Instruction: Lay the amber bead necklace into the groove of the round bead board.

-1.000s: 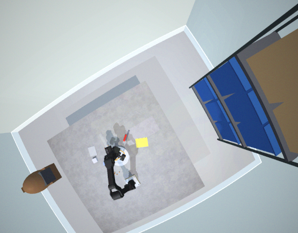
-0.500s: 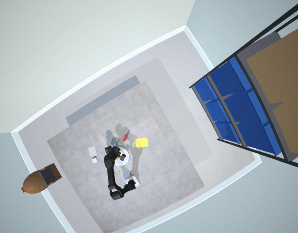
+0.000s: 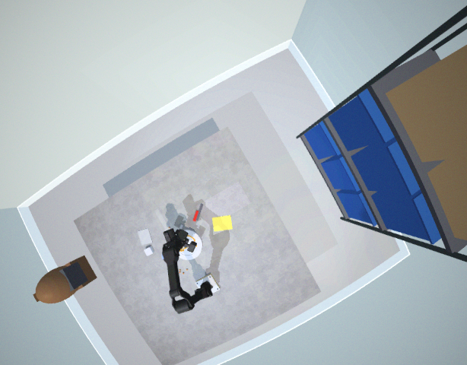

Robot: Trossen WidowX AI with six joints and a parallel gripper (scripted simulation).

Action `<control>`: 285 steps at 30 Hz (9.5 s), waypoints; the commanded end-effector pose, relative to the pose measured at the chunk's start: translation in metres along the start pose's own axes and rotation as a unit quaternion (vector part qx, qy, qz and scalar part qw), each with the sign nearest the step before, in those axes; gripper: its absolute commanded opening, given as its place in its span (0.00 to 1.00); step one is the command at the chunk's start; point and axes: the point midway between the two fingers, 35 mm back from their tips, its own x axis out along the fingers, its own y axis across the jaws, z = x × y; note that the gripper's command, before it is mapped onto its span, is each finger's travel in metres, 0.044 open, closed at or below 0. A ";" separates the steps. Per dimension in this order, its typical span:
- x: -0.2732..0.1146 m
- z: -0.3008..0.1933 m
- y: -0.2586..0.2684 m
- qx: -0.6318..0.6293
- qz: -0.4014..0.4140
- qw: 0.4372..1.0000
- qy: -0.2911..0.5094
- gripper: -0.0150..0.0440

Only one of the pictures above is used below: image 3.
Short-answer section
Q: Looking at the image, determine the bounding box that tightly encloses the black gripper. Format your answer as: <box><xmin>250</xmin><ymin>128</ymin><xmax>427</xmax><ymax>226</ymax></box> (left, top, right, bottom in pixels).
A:
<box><xmin>176</xmin><ymin>238</ymin><xmax>197</xmax><ymax>252</ymax></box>

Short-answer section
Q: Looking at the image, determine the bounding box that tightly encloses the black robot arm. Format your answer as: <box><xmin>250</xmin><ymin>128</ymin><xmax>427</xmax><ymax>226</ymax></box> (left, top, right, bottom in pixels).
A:
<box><xmin>162</xmin><ymin>228</ymin><xmax>213</xmax><ymax>313</ymax></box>

